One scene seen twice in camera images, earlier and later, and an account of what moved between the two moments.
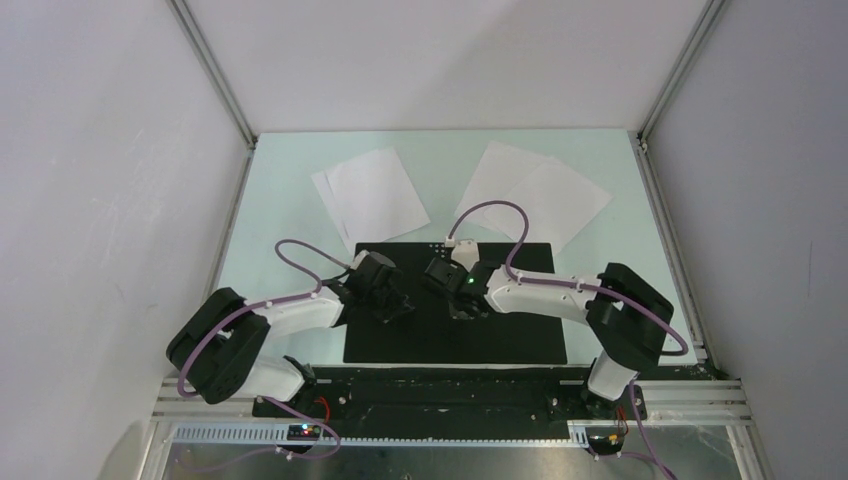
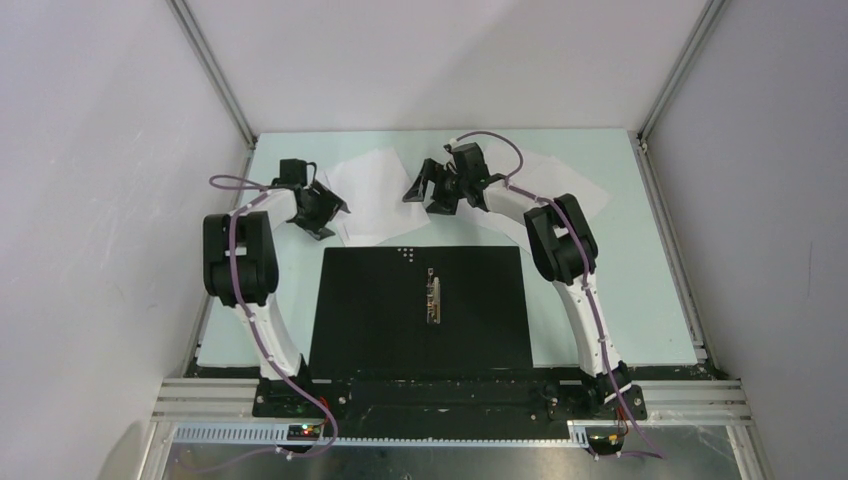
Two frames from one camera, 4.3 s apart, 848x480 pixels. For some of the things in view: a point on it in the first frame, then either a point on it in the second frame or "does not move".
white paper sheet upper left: x=376 y=196 does not move
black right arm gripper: x=455 y=313 -> x=434 y=172
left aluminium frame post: x=214 y=69 does not move
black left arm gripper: x=395 y=307 -> x=330 y=207
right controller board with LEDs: x=604 y=440 does not move
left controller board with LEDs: x=303 y=432 does not move
